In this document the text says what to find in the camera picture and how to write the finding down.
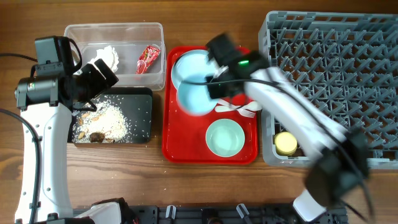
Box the light blue plate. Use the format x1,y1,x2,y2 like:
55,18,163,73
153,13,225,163
171,50,217,90

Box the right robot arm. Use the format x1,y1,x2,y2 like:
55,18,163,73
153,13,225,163
205,34,375,223

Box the clear plastic bin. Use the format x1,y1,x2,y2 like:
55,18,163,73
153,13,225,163
64,22,166,91

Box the grey dishwasher rack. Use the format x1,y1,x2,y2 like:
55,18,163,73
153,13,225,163
258,11,397,170

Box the yellow plastic cup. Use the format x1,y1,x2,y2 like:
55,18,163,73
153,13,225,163
274,131,298,156

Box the white plastic fork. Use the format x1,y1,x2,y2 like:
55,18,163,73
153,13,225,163
215,99,256,118

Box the rice food leftovers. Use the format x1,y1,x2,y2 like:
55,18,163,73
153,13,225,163
72,93,150,144

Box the red snack wrapper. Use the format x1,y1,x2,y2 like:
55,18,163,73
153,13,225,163
136,45,161,74

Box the white napkin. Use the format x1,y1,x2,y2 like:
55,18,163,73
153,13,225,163
89,45,119,73

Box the red serving tray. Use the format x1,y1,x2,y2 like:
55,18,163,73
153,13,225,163
162,46,259,166

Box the green bowl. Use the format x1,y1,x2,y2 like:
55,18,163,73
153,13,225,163
205,119,245,157

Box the black waste tray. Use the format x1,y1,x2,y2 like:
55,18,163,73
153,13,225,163
67,86,154,145

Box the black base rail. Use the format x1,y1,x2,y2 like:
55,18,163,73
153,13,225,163
71,203,348,224

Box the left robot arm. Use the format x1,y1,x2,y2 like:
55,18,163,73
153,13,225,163
14,36,118,223

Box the blue bowl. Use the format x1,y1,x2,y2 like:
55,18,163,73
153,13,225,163
177,83,218,116

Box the left black cable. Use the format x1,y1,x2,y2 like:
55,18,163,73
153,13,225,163
0,52,43,224

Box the white plastic spoon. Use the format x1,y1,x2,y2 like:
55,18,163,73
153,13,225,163
215,100,262,113

